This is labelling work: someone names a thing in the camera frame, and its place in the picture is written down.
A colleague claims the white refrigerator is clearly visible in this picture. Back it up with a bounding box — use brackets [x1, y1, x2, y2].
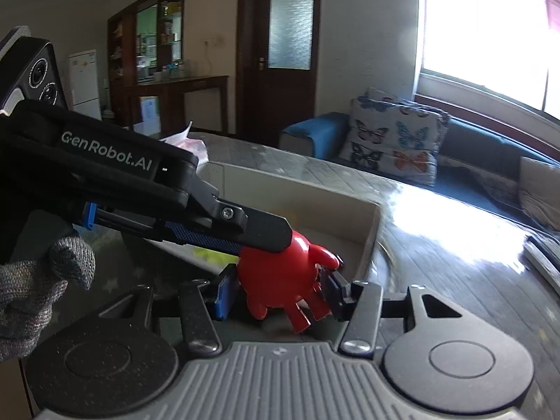
[67, 49, 104, 120]

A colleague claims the white tissue pack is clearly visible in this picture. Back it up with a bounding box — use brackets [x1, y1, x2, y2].
[158, 121, 211, 168]

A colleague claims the dark wooden counter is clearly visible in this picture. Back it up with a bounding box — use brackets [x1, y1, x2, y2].
[124, 75, 231, 135]

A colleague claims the desktop with star cloth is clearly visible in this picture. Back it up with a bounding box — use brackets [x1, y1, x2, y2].
[87, 130, 560, 420]

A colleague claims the white pillow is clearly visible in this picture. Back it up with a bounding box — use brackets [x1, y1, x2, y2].
[517, 156, 560, 229]

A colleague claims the person's left hand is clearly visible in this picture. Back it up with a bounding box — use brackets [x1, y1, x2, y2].
[0, 235, 96, 362]

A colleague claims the blue sofa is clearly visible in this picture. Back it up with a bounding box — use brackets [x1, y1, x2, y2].
[279, 111, 560, 239]

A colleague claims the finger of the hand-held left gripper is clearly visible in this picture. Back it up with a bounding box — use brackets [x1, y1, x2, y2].
[188, 174, 295, 253]
[163, 221, 244, 255]

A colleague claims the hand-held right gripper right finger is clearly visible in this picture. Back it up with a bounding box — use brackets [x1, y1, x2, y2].
[317, 267, 465, 357]

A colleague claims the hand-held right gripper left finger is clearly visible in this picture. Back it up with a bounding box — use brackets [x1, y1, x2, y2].
[98, 264, 242, 356]

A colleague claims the grey cardboard box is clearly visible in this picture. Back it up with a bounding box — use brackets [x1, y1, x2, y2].
[119, 161, 382, 281]

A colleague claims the remote control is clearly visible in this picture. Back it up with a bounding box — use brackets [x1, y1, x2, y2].
[522, 235, 560, 290]

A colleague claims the butterfly print pillow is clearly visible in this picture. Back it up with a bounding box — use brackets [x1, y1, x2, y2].
[338, 87, 452, 187]

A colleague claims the red octopus toy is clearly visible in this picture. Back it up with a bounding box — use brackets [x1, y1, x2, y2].
[236, 229, 344, 334]

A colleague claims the window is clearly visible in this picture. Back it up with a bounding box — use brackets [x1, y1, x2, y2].
[413, 0, 560, 121]

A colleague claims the wooden display cabinet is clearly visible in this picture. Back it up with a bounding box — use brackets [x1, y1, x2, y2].
[107, 0, 187, 132]

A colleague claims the dark wooden door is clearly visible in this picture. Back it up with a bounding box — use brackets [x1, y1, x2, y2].
[238, 0, 323, 137]

